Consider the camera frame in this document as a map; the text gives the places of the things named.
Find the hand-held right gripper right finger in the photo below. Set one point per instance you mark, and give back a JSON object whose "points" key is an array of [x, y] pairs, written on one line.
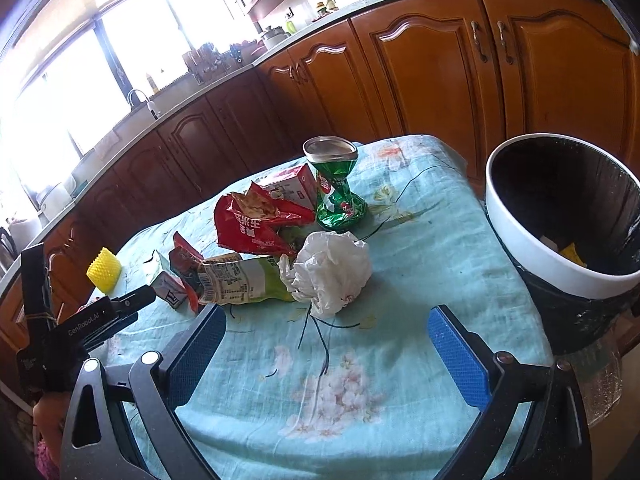
{"points": [[457, 360]]}

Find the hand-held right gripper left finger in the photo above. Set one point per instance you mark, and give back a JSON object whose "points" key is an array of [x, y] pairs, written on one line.
{"points": [[200, 355]]}

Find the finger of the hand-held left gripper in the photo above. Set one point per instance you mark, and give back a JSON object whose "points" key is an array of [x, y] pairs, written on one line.
{"points": [[132, 297]]}

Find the white red milk carton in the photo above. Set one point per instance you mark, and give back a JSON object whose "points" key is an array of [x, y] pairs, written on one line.
{"points": [[167, 292], [292, 185]]}

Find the black bin with white rim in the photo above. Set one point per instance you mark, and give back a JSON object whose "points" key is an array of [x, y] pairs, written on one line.
{"points": [[520, 240]]}

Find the large red snack bag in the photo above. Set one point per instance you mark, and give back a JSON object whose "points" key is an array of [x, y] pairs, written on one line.
{"points": [[250, 225]]}

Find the crushed green drink can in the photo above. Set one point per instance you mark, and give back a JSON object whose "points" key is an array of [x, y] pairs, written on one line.
{"points": [[336, 195]]}

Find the person's left forearm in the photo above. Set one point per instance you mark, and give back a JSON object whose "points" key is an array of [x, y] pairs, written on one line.
{"points": [[47, 425]]}

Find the yellow foam fruit net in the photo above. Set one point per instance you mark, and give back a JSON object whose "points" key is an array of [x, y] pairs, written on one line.
{"points": [[104, 270]]}

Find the small dark red wrapper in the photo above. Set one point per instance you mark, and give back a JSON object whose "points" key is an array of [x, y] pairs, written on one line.
{"points": [[182, 260]]}

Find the green snack bag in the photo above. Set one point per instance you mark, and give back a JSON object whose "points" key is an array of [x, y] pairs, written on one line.
{"points": [[250, 280]]}

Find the teal floral tablecloth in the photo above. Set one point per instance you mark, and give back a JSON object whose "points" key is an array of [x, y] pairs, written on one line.
{"points": [[390, 280]]}

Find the white paper scrap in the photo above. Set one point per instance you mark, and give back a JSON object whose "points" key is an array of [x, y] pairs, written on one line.
{"points": [[550, 242]]}

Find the crumpled white plastic bag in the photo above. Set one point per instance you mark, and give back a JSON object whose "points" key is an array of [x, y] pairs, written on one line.
{"points": [[332, 270]]}

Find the yellow scrap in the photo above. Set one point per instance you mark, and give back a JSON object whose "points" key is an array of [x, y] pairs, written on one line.
{"points": [[573, 255]]}

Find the curved kitchen faucet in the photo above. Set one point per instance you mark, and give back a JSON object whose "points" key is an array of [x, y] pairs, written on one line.
{"points": [[140, 100]]}

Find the utensil rack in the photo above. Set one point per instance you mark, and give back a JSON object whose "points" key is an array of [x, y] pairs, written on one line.
{"points": [[205, 62]]}

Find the row of wooden cabinet doors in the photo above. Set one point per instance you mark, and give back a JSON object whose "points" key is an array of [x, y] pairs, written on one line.
{"points": [[425, 70]]}

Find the grey lidded pot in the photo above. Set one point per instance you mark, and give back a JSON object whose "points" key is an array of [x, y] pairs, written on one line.
{"points": [[274, 36]]}

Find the green bottle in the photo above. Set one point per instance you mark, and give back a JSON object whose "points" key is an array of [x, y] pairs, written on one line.
{"points": [[289, 22]]}

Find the speckled kitchen countertop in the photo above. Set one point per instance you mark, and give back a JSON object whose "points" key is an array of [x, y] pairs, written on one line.
{"points": [[320, 25]]}

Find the group of small jars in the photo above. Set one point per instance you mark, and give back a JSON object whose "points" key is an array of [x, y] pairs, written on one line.
{"points": [[327, 6]]}

